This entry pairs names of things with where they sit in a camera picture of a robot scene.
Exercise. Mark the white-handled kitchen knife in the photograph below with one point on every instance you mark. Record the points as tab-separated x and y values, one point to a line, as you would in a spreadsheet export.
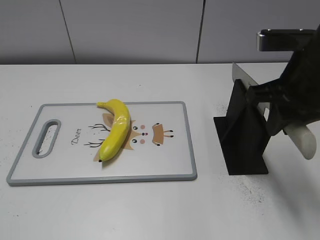
299	133

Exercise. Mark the white grey-rimmed cutting board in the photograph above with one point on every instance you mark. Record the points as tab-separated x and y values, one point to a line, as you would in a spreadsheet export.
63	142

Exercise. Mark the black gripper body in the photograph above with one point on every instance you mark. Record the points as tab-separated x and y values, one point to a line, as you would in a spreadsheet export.
301	83

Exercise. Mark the black knife stand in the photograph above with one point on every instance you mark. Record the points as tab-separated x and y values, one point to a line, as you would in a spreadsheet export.
242	135

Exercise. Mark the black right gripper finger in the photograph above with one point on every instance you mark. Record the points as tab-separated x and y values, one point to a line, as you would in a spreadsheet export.
280	115

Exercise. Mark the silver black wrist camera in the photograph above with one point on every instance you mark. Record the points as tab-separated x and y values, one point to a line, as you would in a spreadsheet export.
283	40

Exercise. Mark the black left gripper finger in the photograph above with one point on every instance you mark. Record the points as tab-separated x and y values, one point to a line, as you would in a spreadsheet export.
271	92

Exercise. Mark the yellow plastic banana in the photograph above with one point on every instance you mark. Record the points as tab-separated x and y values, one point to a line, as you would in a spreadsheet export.
119	130

